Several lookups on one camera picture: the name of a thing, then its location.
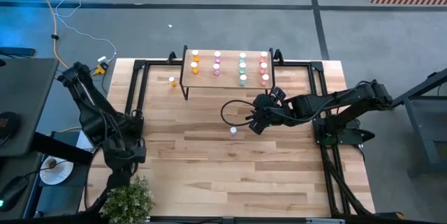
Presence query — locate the black computer mouse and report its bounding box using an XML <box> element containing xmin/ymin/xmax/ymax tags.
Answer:
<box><xmin>0</xmin><ymin>177</ymin><xmax>29</xmax><ymax>214</ymax></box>

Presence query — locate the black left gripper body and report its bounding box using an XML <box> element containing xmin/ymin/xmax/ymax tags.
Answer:
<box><xmin>104</xmin><ymin>140</ymin><xmax>147</xmax><ymax>190</ymax></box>

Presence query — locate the black desk beam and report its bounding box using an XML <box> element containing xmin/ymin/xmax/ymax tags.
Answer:
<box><xmin>31</xmin><ymin>131</ymin><xmax>94</xmax><ymax>166</ymax></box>

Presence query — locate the yellow power plug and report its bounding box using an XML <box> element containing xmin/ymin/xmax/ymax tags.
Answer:
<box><xmin>92</xmin><ymin>62</ymin><xmax>109</xmax><ymax>77</ymax></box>

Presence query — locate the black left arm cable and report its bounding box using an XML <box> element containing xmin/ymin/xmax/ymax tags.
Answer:
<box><xmin>97</xmin><ymin>110</ymin><xmax>146</xmax><ymax>176</ymax></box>

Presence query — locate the black metal stand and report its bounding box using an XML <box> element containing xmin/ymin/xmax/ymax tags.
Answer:
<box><xmin>383</xmin><ymin>66</ymin><xmax>447</xmax><ymax>178</ymax></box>

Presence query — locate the white floor cable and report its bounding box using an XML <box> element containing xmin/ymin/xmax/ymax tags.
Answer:
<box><xmin>54</xmin><ymin>0</ymin><xmax>118</xmax><ymax>63</ymax></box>

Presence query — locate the black aluminium table frame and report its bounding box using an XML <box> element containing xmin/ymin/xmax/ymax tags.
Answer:
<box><xmin>82</xmin><ymin>58</ymin><xmax>374</xmax><ymax>224</ymax></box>

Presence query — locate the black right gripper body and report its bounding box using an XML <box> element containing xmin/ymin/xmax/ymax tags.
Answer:
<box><xmin>249</xmin><ymin>87</ymin><xmax>294</xmax><ymax>135</ymax></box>

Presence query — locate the black flat device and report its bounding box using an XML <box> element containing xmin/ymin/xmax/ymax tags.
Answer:
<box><xmin>0</xmin><ymin>45</ymin><xmax>36</xmax><ymax>58</ymax></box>

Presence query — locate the dark grey desk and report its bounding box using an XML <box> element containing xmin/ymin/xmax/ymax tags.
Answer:
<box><xmin>0</xmin><ymin>58</ymin><xmax>60</xmax><ymax>158</ymax></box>

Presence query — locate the white round dish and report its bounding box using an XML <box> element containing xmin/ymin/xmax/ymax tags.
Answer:
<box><xmin>38</xmin><ymin>156</ymin><xmax>75</xmax><ymax>186</ymax></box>

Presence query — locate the green potted plant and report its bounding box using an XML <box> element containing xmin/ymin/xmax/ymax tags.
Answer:
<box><xmin>100</xmin><ymin>176</ymin><xmax>156</xmax><ymax>224</ymax></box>

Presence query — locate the orange floor cable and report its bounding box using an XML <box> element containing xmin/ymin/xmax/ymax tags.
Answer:
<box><xmin>26</xmin><ymin>0</ymin><xmax>71</xmax><ymax>70</ymax></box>

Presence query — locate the black round case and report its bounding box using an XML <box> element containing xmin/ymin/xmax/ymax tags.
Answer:
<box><xmin>0</xmin><ymin>111</ymin><xmax>21</xmax><ymax>147</ymax></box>

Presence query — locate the wooden shelf black metal frame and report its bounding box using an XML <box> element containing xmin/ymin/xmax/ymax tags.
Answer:
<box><xmin>178</xmin><ymin>44</ymin><xmax>276</xmax><ymax>103</ymax></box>

